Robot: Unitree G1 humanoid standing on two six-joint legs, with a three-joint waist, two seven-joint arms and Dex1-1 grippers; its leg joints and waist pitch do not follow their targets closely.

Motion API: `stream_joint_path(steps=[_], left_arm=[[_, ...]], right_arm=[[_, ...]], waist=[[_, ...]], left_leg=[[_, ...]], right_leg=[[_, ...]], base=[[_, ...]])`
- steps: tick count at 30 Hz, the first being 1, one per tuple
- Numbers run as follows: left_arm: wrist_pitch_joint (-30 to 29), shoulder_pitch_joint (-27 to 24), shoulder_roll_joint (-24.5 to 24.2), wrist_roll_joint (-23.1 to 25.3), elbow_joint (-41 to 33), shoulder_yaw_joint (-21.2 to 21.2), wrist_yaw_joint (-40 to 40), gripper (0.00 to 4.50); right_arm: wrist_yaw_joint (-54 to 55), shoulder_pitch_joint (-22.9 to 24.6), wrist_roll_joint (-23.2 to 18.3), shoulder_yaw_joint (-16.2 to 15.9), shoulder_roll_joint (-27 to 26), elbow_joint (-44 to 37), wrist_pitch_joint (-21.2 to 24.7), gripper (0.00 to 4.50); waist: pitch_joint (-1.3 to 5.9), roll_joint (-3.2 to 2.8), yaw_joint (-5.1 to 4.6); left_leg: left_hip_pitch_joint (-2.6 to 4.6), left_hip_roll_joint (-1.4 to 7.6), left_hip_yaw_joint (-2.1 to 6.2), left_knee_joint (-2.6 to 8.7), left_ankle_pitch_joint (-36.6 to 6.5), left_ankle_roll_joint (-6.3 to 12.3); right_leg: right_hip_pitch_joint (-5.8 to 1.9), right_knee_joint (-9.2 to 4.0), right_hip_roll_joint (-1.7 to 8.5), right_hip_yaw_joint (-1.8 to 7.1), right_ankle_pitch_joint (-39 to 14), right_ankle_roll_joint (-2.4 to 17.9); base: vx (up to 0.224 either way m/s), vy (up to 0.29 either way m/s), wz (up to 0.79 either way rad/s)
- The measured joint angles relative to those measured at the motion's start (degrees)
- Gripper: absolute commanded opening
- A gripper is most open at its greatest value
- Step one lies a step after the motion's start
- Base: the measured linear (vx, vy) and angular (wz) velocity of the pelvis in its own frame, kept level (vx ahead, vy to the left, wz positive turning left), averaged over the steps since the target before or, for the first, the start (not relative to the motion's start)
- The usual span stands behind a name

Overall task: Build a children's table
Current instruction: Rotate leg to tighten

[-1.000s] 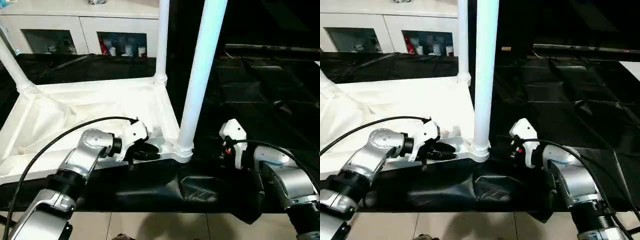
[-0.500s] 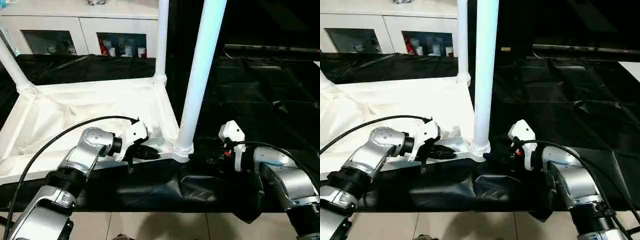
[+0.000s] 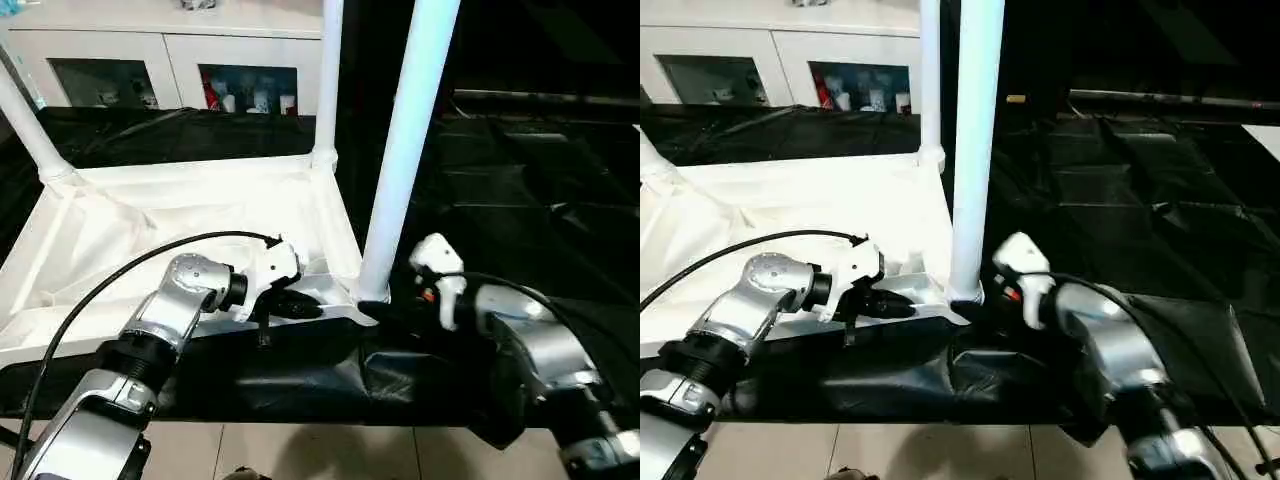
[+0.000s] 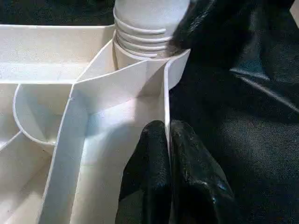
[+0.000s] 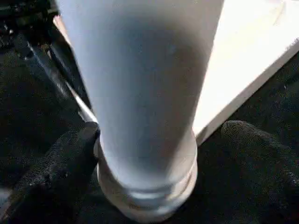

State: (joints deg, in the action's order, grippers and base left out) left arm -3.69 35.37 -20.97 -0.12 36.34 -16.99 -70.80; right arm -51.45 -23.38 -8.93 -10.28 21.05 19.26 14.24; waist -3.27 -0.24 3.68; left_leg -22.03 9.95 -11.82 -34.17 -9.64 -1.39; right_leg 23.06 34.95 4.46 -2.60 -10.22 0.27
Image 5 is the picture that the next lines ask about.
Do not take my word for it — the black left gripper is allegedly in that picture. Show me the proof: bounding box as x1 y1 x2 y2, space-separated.
0 0 82 115

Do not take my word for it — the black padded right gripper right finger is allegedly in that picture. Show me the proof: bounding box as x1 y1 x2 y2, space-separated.
198 120 299 224

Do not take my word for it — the black glossy mat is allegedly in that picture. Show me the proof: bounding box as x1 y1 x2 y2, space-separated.
0 35 299 224

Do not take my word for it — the white plastic table leg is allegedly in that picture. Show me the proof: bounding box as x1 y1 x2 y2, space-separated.
56 0 225 222

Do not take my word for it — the white plastic table top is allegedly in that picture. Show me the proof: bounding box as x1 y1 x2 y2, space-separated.
52 0 299 147

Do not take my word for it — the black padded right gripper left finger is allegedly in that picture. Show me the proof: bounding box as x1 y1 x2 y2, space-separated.
4 121 101 224

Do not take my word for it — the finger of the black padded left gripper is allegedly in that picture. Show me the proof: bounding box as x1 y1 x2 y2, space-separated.
50 42 92 107

